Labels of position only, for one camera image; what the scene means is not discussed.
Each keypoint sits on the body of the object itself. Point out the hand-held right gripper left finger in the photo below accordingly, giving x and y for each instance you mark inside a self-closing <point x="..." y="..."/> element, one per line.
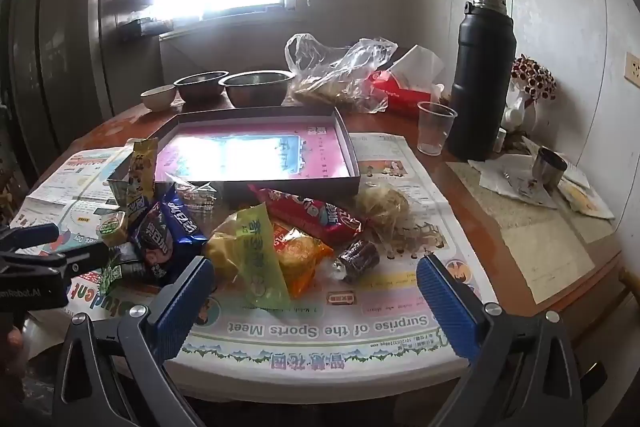
<point x="185" y="302"/>

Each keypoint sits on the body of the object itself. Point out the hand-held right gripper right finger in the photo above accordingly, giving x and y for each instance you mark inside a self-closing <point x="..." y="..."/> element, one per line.
<point x="445" y="307"/>

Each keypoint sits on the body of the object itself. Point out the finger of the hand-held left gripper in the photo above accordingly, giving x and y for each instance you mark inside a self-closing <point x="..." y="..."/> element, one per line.
<point x="30" y="235"/>
<point x="82" y="259"/>

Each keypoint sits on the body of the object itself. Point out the green pea snack packet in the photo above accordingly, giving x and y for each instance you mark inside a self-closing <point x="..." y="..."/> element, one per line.
<point x="114" y="274"/>

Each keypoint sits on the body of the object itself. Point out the small silver green-label packet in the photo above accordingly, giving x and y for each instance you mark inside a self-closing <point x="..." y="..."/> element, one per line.
<point x="112" y="227"/>

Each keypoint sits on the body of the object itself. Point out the blue chocolate cookie packet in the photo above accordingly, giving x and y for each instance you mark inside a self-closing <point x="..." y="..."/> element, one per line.
<point x="182" y="222"/>

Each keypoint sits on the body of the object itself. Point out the light green yellow snack packet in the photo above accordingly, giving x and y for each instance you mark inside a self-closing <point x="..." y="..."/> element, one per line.
<point x="255" y="257"/>

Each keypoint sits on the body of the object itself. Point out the small dark snack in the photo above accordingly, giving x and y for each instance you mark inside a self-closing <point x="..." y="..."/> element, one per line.
<point x="357" y="258"/>

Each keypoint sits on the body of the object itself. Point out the tall yellow snack packet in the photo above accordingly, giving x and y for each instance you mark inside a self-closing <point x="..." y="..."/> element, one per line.
<point x="142" y="172"/>

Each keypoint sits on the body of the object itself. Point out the clear plastic candy packet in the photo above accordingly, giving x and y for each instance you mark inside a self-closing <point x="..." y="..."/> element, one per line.
<point x="195" y="196"/>

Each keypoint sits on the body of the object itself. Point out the clear-wrapped pale noodle snack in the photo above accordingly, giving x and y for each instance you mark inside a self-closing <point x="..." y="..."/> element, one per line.
<point x="382" y="207"/>

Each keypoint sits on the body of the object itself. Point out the orange chip packet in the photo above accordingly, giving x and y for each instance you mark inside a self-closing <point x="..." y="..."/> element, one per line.
<point x="302" y="257"/>

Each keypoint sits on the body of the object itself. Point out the red snack packet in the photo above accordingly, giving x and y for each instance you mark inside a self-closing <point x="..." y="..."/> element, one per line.
<point x="310" y="213"/>

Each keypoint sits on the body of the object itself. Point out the shallow cardboard box pink inside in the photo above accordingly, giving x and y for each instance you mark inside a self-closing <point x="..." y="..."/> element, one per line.
<point x="250" y="147"/>

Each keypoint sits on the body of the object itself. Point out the person's left hand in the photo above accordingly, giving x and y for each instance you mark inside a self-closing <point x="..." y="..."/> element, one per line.
<point x="10" y="341"/>

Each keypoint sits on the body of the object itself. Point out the folded newspaper sheet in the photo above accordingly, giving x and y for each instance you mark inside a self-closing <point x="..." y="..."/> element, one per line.
<point x="65" y="179"/>

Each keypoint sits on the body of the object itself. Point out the large colourful newspaper sheet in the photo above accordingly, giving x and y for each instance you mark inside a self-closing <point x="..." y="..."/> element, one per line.
<point x="350" y="327"/>

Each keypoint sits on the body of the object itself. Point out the beige table mat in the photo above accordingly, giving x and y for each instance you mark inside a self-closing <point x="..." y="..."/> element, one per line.
<point x="540" y="242"/>

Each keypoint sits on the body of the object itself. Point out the crumpled white paper napkin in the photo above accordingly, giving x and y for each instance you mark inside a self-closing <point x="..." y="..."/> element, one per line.
<point x="510" y="179"/>

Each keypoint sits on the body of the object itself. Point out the pale paper packet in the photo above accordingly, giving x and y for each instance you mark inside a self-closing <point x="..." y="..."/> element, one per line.
<point x="582" y="198"/>

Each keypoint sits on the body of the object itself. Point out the steel thermos cup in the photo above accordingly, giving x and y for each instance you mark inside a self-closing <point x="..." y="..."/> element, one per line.
<point x="547" y="164"/>

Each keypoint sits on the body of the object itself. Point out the clear plastic cup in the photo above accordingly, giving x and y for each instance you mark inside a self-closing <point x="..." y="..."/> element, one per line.
<point x="436" y="127"/>

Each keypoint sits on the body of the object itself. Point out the small white ceramic bowl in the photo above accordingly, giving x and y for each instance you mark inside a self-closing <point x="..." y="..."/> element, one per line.
<point x="159" y="96"/>

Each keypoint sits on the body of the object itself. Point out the small steel bowl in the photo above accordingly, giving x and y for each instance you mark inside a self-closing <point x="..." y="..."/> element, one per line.
<point x="200" y="86"/>

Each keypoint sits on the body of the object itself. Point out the red tissue box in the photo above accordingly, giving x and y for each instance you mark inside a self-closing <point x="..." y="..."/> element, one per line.
<point x="400" y="94"/>

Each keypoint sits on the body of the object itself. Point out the large steel bowl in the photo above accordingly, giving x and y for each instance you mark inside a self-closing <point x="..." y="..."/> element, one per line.
<point x="250" y="88"/>

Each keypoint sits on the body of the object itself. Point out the black fridge side shelf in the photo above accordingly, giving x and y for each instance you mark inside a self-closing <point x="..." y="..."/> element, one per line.
<point x="142" y="28"/>

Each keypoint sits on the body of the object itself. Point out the black thermos flask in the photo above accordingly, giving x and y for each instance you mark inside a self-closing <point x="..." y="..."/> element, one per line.
<point x="480" y="72"/>

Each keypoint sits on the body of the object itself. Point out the white vase with red flowers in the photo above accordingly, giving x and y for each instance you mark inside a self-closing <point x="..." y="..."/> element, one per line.
<point x="527" y="82"/>

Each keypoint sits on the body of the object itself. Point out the clear plastic bag of flatbread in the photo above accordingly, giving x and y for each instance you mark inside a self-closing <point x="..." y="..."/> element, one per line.
<point x="340" y="77"/>

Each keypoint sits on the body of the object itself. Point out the wall power outlet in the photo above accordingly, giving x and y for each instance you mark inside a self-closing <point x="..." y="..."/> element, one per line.
<point x="633" y="69"/>

